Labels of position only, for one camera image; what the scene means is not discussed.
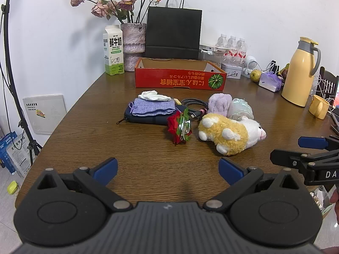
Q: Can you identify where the black paper bag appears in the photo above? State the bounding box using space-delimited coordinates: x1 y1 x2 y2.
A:
145 0 203 60

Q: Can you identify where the clear plastic food container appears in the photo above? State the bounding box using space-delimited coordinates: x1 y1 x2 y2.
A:
199 51 223 68

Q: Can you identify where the white tin box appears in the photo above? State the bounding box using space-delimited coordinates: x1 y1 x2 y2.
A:
221 63 243 79

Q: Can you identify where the red artificial rose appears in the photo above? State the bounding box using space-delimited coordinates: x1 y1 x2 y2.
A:
167 108 192 145

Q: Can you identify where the person's right hand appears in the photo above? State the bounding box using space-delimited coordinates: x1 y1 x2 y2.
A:
330 189 339 219

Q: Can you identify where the white wall panel box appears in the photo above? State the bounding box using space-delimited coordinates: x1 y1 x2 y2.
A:
22 94 67 135

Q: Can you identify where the purple tissue pack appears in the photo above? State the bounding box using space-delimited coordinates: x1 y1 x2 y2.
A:
258 71 282 92

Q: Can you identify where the yellow cup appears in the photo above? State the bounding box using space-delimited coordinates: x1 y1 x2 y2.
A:
308 94 330 119

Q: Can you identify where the dark snack packet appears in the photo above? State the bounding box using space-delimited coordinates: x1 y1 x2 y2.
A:
278 63 290 81

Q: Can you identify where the white printed bag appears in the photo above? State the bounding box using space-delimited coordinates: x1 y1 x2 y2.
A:
7 135 36 178

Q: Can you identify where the red cardboard box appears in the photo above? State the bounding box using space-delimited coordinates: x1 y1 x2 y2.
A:
135 57 227 90

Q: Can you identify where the yellow thermos jug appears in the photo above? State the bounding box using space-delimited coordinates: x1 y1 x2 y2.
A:
281 36 321 108

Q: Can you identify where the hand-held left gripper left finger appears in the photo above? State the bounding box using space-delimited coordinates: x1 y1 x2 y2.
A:
37 157 133 213

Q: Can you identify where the white flat box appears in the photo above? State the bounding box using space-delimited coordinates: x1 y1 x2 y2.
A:
199 44 231 55

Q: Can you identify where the grey braided cable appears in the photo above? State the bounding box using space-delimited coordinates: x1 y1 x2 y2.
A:
181 98 210 119

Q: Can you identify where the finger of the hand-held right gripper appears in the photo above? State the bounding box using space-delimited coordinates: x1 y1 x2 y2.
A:
298 135 339 151
270 149 318 174

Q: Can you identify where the iridescent plastic bag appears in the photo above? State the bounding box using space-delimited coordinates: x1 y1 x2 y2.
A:
228 98 255 121

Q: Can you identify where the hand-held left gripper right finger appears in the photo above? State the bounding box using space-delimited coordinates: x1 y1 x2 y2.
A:
203 157 301 213

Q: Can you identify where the purple fluffy cloth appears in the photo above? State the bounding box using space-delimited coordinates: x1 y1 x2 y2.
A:
208 93 233 117

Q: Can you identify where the green and white milk carton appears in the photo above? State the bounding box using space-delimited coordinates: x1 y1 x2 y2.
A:
103 25 125 76

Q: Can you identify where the white tissue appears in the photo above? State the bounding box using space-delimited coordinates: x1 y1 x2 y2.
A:
138 91 172 102

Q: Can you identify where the white plastic bag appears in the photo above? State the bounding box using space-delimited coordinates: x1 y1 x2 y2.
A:
308 185 333 219

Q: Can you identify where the navy zip pouch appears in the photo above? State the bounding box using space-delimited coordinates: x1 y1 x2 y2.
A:
117 105 187 126

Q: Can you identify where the dark wooden chair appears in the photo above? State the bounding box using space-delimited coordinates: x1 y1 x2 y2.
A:
319 66 339 104

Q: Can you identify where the yellow and white plush sheep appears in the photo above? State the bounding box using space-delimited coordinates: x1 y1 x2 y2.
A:
198 113 267 156

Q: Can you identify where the black light stand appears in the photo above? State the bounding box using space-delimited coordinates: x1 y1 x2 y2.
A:
0 0 43 168

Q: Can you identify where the blue and white bag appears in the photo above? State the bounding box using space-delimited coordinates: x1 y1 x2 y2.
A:
0 132 17 175

